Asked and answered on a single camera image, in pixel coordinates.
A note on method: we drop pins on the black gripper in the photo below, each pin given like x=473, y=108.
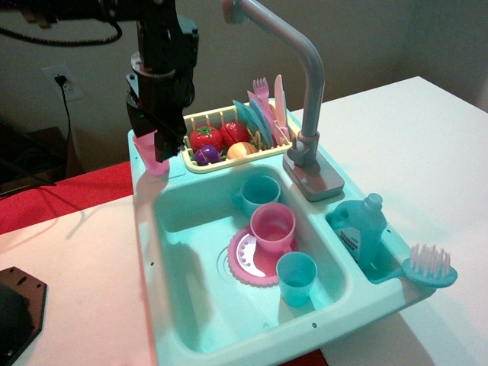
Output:
x=155, y=103

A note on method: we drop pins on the pink plastic tumbler cup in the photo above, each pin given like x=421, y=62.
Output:
x=145, y=146

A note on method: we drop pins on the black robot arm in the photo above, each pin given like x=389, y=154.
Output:
x=166, y=41

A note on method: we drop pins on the teal mug in sink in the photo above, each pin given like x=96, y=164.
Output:
x=256, y=191

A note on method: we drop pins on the pink mug in sink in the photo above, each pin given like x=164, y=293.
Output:
x=273, y=225

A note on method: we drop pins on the teal toy sink unit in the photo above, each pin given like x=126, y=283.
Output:
x=213, y=293

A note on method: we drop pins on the blue tumbler cup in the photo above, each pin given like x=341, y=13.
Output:
x=297, y=272

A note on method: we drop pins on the red toy tomato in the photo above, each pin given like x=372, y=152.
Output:
x=206, y=136

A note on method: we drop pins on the purple toy eggplant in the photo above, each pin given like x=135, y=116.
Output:
x=206, y=155

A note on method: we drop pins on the cream dish drying rack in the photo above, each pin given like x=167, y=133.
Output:
x=217, y=118

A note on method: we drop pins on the red toy apple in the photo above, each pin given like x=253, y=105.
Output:
x=234, y=132

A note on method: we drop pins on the orange toy fruit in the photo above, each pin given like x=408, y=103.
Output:
x=240, y=149

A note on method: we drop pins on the teal toy plate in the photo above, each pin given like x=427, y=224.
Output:
x=248, y=117

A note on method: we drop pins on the pink toy fork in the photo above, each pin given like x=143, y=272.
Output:
x=261, y=90

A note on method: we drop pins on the pink toy knife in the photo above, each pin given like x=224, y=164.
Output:
x=280, y=109

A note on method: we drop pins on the red cloth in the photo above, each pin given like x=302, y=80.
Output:
x=67, y=196

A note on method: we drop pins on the pink scalloped toy plate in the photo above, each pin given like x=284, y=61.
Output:
x=249, y=263

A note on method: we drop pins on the grey toy faucet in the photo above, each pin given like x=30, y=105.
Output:
x=307, y=167

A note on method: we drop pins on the blue toy soap bottle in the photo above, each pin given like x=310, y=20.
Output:
x=359, y=225

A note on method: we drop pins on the blue dish brush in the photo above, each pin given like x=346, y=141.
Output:
x=427, y=266

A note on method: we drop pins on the white wall power outlet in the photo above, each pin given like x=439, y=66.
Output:
x=70, y=89

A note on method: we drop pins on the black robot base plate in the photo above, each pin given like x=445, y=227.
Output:
x=23, y=301

